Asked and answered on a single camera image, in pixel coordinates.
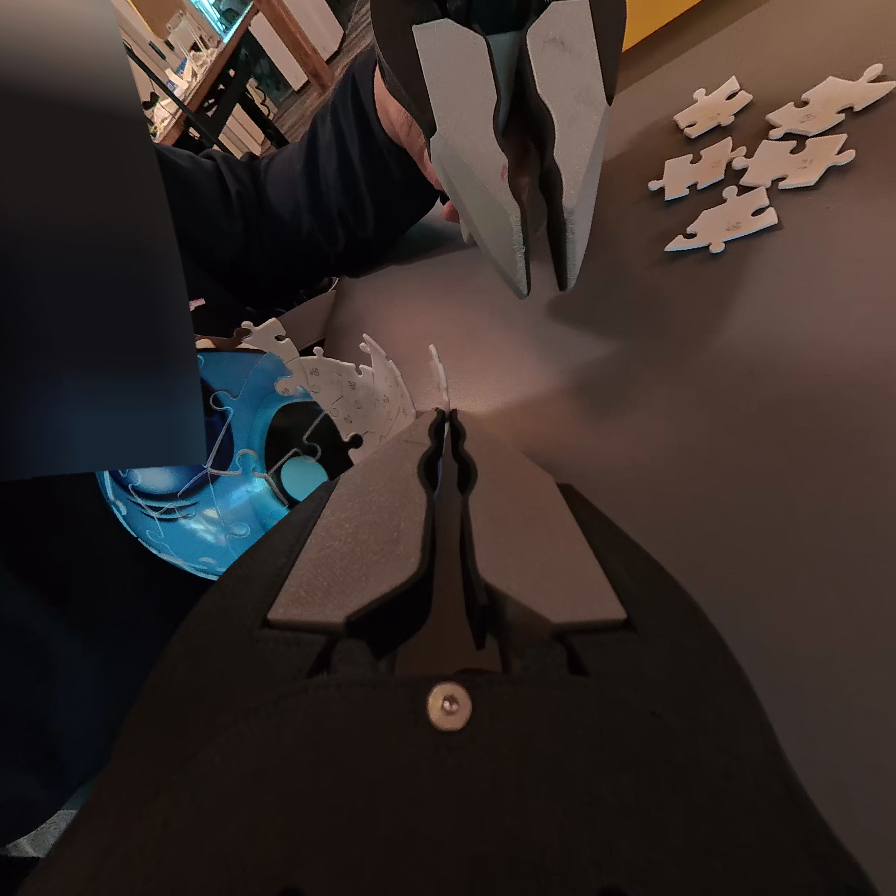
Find white puzzle pieces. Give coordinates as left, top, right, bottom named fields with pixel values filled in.
left=647, top=63, right=896, bottom=255

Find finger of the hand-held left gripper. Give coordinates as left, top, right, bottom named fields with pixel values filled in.
left=412, top=20, right=533, bottom=301
left=525, top=6, right=614, bottom=294

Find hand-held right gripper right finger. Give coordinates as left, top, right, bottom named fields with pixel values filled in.
left=450, top=409, right=629, bottom=652

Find black table frame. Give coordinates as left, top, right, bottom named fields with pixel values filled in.
left=122, top=14, right=289, bottom=156

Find white puzzle piece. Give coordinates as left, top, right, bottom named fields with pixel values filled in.
left=427, top=343, right=451, bottom=424

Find person's left forearm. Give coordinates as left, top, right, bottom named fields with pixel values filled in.
left=154, top=52, right=441, bottom=284

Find stacked yellow plastic bins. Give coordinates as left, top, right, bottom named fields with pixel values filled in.
left=619, top=0, right=703, bottom=53

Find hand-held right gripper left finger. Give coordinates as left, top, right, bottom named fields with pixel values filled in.
left=266, top=409, right=445, bottom=659

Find blue white puzzle ball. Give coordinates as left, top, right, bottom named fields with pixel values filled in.
left=97, top=318, right=419, bottom=582

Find person's left hand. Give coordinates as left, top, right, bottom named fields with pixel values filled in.
left=374, top=64, right=466, bottom=226

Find white cabinet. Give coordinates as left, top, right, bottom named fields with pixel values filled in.
left=246, top=0, right=345, bottom=92

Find slanted wooden post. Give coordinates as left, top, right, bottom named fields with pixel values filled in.
left=253, top=0, right=335, bottom=93

